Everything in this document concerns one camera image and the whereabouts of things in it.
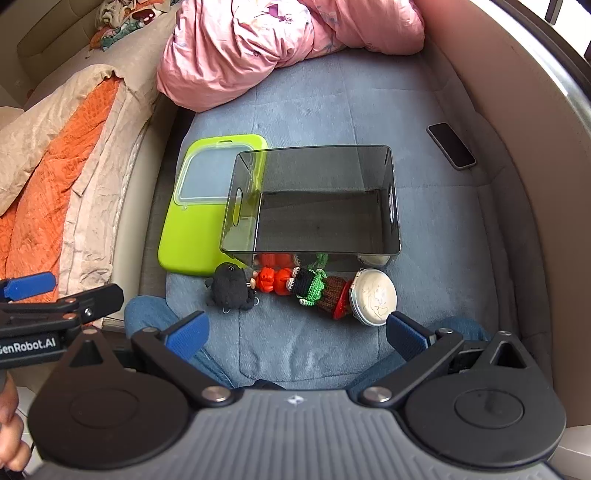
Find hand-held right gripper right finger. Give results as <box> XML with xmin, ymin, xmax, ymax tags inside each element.
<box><xmin>361</xmin><ymin>311</ymin><xmax>533</xmax><ymax>409</ymax></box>

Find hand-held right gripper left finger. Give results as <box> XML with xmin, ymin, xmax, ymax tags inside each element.
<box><xmin>69</xmin><ymin>310</ymin><xmax>234</xmax><ymax>408</ymax></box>

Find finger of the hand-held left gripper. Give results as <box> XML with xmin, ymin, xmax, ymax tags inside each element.
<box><xmin>0</xmin><ymin>283</ymin><xmax>126</xmax><ymax>331</ymax></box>
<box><xmin>0</xmin><ymin>271</ymin><xmax>57</xmax><ymax>304</ymax></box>

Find round silver tin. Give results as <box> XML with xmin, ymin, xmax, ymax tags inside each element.
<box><xmin>348</xmin><ymin>269</ymin><xmax>398</xmax><ymax>328</ymax></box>

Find black plush toy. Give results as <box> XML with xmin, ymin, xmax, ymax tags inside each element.
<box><xmin>205</xmin><ymin>261</ymin><xmax>259</xmax><ymax>313</ymax></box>

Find green brown crochet doll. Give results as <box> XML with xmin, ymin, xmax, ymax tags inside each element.
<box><xmin>285</xmin><ymin>267</ymin><xmax>356</xmax><ymax>321</ymax></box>

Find red pumpkin figure toy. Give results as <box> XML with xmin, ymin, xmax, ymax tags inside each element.
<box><xmin>249</xmin><ymin>266</ymin><xmax>297</xmax><ymax>296</ymax></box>

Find grey transparent storage box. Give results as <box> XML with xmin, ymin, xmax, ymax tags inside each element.
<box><xmin>220</xmin><ymin>145</ymin><xmax>402</xmax><ymax>271</ymax></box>

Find person's left hand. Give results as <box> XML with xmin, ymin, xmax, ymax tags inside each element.
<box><xmin>0</xmin><ymin>381</ymin><xmax>31</xmax><ymax>472</ymax></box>

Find person's blue jeans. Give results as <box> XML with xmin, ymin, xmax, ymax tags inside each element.
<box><xmin>124</xmin><ymin>295</ymin><xmax>491</xmax><ymax>398</ymax></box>

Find beige crumpled sheet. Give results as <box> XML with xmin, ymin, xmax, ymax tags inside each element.
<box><xmin>0</xmin><ymin>64</ymin><xmax>155</xmax><ymax>291</ymax></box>

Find lime green box lid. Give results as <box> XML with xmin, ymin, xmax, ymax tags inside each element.
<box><xmin>157</xmin><ymin>134</ymin><xmax>269</xmax><ymax>278</ymax></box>

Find orange knitted blanket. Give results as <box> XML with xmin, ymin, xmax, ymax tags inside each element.
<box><xmin>0</xmin><ymin>76</ymin><xmax>126</xmax><ymax>278</ymax></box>

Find black smartphone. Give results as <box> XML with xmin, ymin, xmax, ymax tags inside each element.
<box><xmin>426</xmin><ymin>122</ymin><xmax>476</xmax><ymax>171</ymax></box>

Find beige padded couch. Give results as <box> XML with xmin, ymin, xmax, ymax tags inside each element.
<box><xmin>0</xmin><ymin>0</ymin><xmax>591</xmax><ymax>467</ymax></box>

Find blue grey plush mat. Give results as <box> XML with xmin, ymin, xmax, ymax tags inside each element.
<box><xmin>152</xmin><ymin>48</ymin><xmax>513</xmax><ymax>398</ymax></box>

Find colourful printed pillow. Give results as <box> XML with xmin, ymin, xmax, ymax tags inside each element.
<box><xmin>89</xmin><ymin>0</ymin><xmax>169</xmax><ymax>52</ymax></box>

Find pink quilt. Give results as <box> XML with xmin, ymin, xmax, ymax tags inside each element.
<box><xmin>156</xmin><ymin>0</ymin><xmax>426</xmax><ymax>113</ymax></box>

